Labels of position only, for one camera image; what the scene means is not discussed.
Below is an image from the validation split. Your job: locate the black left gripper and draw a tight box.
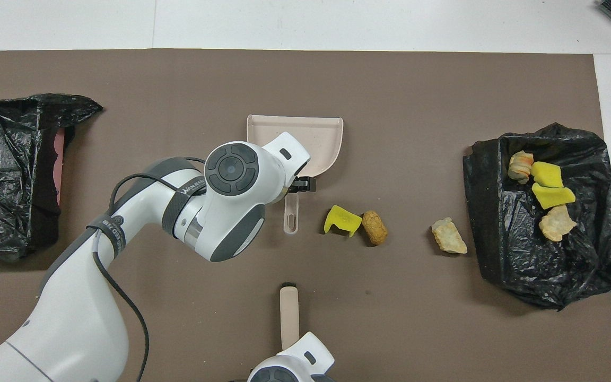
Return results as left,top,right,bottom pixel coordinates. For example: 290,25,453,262
286,175,318,195

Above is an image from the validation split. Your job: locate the beige plastic dustpan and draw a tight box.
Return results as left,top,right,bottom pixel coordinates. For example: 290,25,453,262
246,114,344,235

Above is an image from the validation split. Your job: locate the notched yellow sponge piece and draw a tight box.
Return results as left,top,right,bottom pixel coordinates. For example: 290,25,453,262
324,205,363,237

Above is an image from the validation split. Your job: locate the orange brown sponge chunk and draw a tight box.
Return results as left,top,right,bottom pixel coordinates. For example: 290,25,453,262
362,210,388,246

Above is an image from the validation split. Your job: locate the beige hand brush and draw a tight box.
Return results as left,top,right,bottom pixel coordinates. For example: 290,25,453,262
280,283,300,351

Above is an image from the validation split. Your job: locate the pale beige sponge chunk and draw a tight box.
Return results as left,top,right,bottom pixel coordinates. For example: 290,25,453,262
431,217,468,254
538,204,578,242

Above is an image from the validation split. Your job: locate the beige brown sponge chunk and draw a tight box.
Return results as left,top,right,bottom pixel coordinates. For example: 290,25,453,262
508,151,534,185

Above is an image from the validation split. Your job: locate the small yellow sponge piece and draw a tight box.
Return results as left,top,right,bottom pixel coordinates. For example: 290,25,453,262
530,162,564,189

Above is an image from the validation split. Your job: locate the large yellow sponge piece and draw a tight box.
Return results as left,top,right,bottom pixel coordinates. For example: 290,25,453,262
531,182,577,210

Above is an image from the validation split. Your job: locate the black bag lined pink bin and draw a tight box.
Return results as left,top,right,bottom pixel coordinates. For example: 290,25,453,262
0,93,103,263

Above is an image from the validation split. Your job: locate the brown table mat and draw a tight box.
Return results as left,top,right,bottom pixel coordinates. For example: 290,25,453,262
0,49,611,382

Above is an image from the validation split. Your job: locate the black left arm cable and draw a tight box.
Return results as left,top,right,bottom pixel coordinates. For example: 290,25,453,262
91,157,208,382

